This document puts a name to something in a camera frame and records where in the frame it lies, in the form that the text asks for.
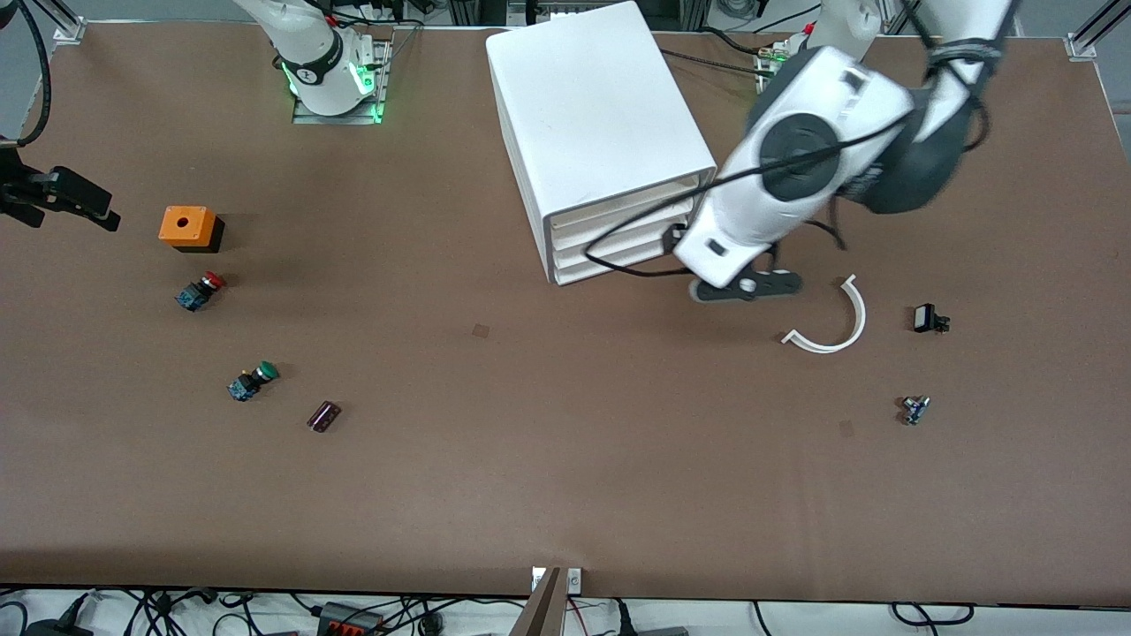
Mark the white curved plastic part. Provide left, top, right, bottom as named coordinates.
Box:
left=782, top=274, right=867, bottom=354

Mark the black power strip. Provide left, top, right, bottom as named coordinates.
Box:
left=318, top=601, right=386, bottom=636

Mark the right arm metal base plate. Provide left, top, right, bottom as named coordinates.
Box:
left=292, top=35, right=395, bottom=125

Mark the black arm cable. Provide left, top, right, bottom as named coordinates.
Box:
left=581, top=35, right=995, bottom=278
left=0, top=0, right=51, bottom=148

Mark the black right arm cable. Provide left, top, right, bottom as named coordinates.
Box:
left=0, top=0, right=51, bottom=148

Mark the red push button switch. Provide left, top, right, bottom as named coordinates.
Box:
left=175, top=271, right=226, bottom=313

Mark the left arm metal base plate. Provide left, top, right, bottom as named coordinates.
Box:
left=755, top=40, right=796, bottom=94

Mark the green push button switch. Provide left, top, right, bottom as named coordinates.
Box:
left=228, top=360, right=280, bottom=403

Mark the white plastic drawer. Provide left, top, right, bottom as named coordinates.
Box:
left=556, top=221, right=681, bottom=270
left=552, top=172, right=715, bottom=238
left=558, top=240, right=677, bottom=286
left=554, top=199, right=699, bottom=254

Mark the aluminium frame profile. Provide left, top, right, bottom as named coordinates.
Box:
left=35, top=0, right=87, bottom=43
left=1065, top=0, right=1131, bottom=61

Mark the black cable on table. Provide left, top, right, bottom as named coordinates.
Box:
left=658, top=26, right=771, bottom=79

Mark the black looped floor cable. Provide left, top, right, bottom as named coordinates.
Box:
left=891, top=602, right=975, bottom=627

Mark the orange button enclosure box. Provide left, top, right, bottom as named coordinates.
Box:
left=158, top=206, right=225, bottom=254

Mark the white drawer cabinet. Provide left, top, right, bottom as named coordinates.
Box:
left=485, top=0, right=718, bottom=286

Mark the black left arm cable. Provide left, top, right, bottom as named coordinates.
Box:
left=581, top=35, right=995, bottom=278

